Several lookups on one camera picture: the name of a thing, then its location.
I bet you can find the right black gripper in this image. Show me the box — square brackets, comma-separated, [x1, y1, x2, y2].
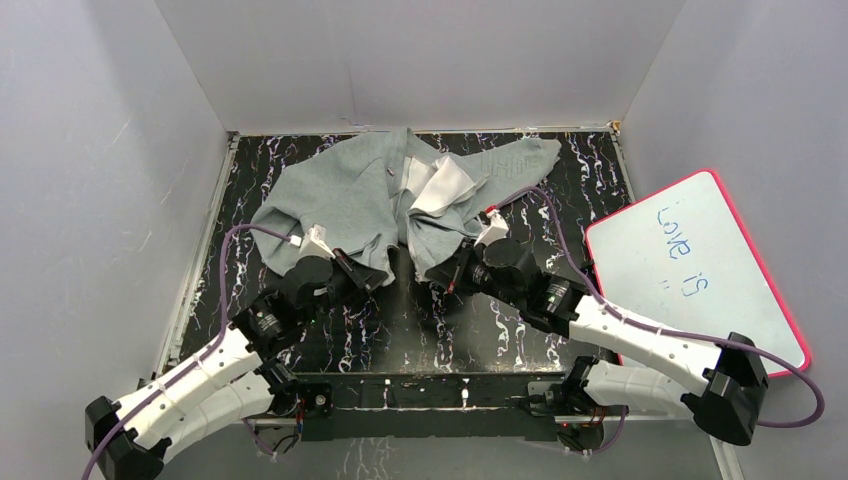
[426, 238, 523, 311]

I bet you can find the grey zip-up jacket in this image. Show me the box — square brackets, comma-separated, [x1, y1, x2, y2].
[252, 129, 561, 281]

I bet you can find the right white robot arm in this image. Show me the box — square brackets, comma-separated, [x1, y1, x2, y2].
[426, 239, 768, 446]

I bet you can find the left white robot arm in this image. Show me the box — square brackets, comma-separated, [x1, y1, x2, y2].
[85, 249, 389, 479]

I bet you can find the pink-framed whiteboard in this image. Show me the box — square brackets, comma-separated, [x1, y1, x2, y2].
[585, 169, 812, 370]

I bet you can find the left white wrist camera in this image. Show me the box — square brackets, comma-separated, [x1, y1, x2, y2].
[298, 224, 335, 260]

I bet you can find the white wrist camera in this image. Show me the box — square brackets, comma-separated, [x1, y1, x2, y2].
[475, 205, 509, 246]
[298, 224, 335, 260]

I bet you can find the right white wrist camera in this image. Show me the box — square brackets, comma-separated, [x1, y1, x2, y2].
[475, 205, 509, 246]

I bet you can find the aluminium table frame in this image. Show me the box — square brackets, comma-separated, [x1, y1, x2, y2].
[164, 135, 692, 451]

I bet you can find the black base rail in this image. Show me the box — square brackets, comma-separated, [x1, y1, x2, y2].
[284, 372, 627, 444]

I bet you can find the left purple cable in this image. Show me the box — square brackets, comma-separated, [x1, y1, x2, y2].
[80, 223, 303, 480]

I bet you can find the purple cable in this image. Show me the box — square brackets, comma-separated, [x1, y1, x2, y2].
[486, 185, 827, 458]
[80, 223, 303, 480]

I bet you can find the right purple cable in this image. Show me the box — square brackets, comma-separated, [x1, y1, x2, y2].
[486, 185, 827, 458]

